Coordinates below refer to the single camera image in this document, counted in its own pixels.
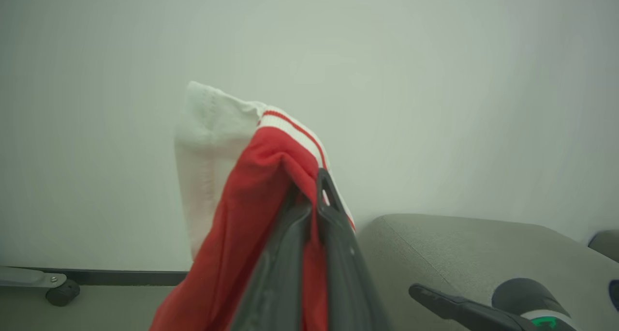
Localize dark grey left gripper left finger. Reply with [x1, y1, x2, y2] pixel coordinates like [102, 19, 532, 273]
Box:
[231, 185, 313, 331]

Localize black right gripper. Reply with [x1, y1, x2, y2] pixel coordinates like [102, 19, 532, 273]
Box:
[409, 277, 579, 331]

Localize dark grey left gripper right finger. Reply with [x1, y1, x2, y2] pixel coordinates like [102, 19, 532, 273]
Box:
[316, 168, 390, 331]

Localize grey fabric sofa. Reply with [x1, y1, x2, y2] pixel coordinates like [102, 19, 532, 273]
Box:
[356, 213, 619, 331]

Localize black caster wheel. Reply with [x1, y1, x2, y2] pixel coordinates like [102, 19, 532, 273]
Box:
[46, 279, 81, 307]

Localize dark baseboard strip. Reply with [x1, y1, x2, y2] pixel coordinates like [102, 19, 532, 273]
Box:
[10, 268, 189, 286]

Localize red and white garment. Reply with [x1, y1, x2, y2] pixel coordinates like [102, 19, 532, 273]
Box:
[150, 81, 357, 331]

